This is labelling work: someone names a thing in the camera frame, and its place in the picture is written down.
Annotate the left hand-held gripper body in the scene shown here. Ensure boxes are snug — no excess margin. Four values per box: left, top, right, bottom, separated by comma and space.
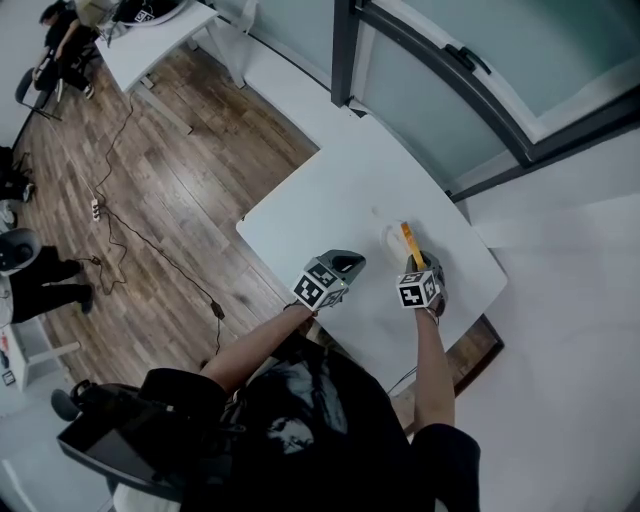
292, 248, 367, 312

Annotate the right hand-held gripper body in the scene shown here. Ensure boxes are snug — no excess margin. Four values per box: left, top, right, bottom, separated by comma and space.
396, 253, 448, 314

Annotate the toast bread slice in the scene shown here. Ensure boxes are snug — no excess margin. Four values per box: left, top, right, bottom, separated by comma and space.
400, 220, 427, 270

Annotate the white plate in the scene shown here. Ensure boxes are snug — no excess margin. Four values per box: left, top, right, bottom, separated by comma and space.
379, 219, 427, 267

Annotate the person's left forearm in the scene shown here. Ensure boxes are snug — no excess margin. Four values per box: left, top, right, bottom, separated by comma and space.
198, 303, 314, 397

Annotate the person's right forearm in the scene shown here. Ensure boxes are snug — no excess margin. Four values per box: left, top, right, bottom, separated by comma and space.
411, 306, 457, 437

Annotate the white square table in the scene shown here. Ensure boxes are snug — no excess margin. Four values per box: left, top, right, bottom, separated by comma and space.
235, 113, 509, 397

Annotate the person's black shirt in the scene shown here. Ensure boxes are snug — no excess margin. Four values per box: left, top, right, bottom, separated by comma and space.
113, 333, 482, 512

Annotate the white table with legs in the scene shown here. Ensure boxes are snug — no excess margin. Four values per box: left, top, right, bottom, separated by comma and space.
94, 0, 247, 95

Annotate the gray round device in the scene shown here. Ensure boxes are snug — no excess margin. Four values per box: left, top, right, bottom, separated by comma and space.
0, 227, 44, 277

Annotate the white oval basket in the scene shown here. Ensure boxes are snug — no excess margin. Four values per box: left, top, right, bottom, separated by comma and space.
112, 0, 194, 27

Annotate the black folding chair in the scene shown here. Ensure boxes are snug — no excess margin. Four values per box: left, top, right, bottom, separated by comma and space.
14, 67, 64, 122

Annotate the black floor cable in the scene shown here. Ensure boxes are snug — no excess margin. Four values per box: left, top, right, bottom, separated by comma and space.
69, 93, 227, 357

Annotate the black window handle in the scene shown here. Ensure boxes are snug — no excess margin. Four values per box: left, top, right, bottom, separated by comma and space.
444, 43, 492, 76

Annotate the dark window frame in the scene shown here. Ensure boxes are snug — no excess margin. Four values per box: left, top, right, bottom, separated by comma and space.
331, 0, 640, 202

